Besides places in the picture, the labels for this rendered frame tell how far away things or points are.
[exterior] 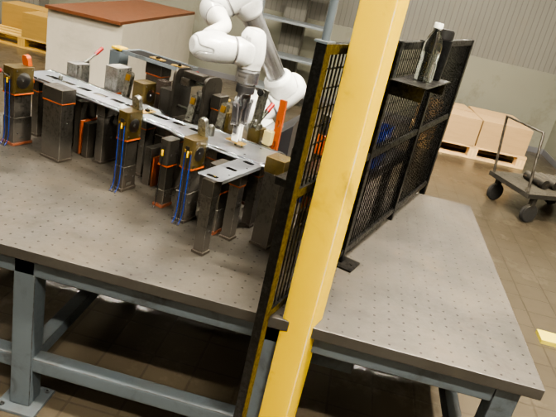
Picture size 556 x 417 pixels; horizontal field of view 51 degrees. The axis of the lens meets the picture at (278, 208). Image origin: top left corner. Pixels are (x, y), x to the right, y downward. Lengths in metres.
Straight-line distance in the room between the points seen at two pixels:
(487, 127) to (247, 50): 5.58
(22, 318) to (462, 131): 6.10
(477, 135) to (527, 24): 1.92
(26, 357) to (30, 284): 0.31
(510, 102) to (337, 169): 7.35
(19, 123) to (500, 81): 7.01
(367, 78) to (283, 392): 1.04
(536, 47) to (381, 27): 7.36
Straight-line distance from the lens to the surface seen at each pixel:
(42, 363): 2.34
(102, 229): 2.21
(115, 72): 2.91
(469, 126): 7.50
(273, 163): 2.12
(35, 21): 8.62
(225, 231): 2.24
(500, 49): 8.75
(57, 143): 2.77
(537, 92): 8.93
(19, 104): 2.92
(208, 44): 2.20
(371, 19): 1.55
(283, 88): 3.07
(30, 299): 2.20
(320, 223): 1.68
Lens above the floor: 1.70
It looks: 22 degrees down
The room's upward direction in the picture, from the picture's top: 12 degrees clockwise
